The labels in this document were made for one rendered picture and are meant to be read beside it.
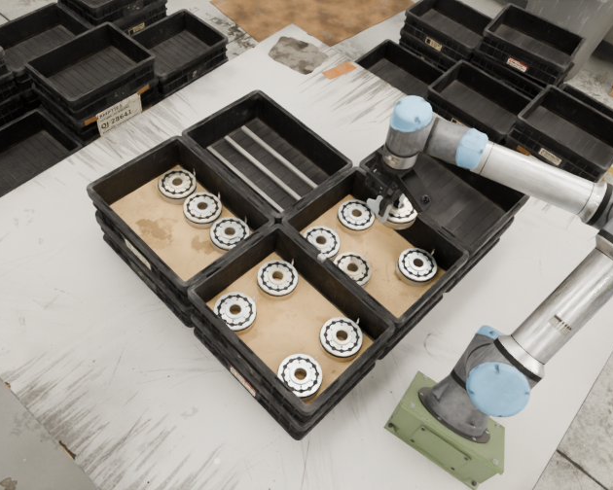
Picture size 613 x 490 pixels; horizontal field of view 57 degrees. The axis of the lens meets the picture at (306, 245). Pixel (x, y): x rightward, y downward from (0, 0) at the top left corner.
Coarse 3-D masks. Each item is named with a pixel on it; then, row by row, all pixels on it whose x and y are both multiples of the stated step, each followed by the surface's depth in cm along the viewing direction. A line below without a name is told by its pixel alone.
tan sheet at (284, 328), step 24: (240, 288) 143; (312, 288) 146; (264, 312) 140; (288, 312) 141; (312, 312) 142; (336, 312) 142; (240, 336) 136; (264, 336) 137; (288, 336) 137; (312, 336) 138; (264, 360) 133
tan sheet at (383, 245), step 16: (336, 208) 161; (320, 224) 157; (336, 224) 158; (352, 240) 155; (368, 240) 156; (384, 240) 157; (400, 240) 157; (368, 256) 153; (384, 256) 154; (384, 272) 151; (368, 288) 147; (384, 288) 148; (400, 288) 148; (416, 288) 149; (384, 304) 145; (400, 304) 146
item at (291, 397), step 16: (256, 240) 140; (240, 256) 138; (208, 272) 133; (336, 272) 137; (192, 288) 131; (352, 288) 135; (368, 304) 135; (384, 320) 131; (384, 336) 129; (240, 352) 126; (368, 352) 126; (352, 368) 124; (272, 384) 122; (336, 384) 121; (288, 400) 120; (320, 400) 119
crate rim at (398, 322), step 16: (320, 192) 151; (304, 208) 147; (288, 224) 144; (432, 224) 149; (304, 240) 142; (448, 240) 146; (464, 256) 144; (448, 272) 142; (432, 288) 138; (416, 304) 135; (400, 320) 132
